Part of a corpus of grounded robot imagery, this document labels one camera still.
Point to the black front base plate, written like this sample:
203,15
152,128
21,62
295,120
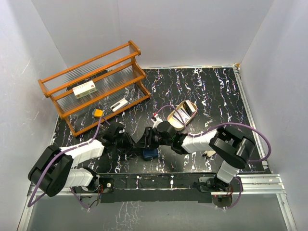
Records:
153,187

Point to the orange yellow small object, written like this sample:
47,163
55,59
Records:
97,113

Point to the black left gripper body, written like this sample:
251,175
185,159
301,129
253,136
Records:
119,142

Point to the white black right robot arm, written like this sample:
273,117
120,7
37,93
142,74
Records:
233,146

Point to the blue leather card holder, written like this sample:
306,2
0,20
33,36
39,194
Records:
149,153

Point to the stack of credit cards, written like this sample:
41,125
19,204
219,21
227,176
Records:
184,112

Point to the white red small box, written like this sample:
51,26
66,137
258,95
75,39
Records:
84,89

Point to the orange wooden shelf rack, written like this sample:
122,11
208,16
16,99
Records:
116,75

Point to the white black small device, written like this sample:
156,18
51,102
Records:
118,105

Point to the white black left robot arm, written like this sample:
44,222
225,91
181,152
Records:
55,168

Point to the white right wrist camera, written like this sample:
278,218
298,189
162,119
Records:
156,120

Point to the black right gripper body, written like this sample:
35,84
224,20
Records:
157,139

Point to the beige oval card tray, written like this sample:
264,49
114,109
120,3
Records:
178,126

